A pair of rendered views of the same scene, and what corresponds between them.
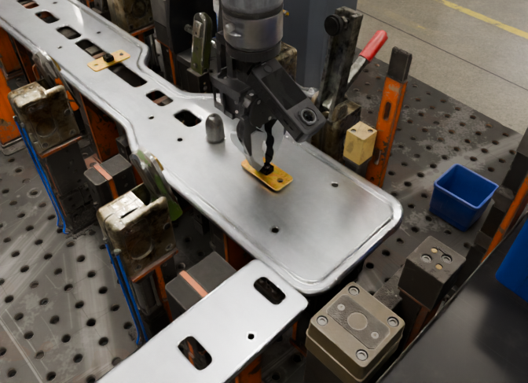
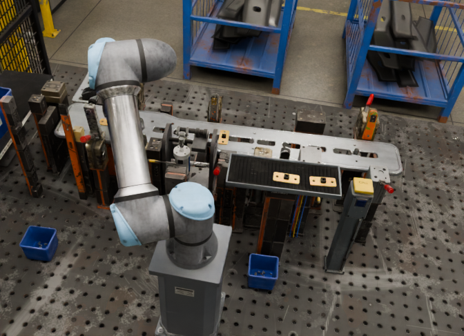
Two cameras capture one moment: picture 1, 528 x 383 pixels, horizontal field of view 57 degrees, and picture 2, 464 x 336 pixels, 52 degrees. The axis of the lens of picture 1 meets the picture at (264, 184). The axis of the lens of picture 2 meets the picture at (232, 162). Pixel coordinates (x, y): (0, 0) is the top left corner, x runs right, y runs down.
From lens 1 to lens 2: 2.20 m
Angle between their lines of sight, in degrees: 83
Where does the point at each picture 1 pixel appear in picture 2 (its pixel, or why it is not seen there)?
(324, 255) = (74, 111)
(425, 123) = (81, 314)
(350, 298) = (56, 88)
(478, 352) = (21, 99)
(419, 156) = (75, 280)
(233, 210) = not seen: hidden behind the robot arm
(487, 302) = (20, 110)
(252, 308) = not seen: hidden behind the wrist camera
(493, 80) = not seen: outside the picture
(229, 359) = (83, 85)
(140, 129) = (170, 118)
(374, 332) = (47, 85)
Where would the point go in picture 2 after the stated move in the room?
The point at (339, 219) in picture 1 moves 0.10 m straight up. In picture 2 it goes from (74, 121) to (70, 101)
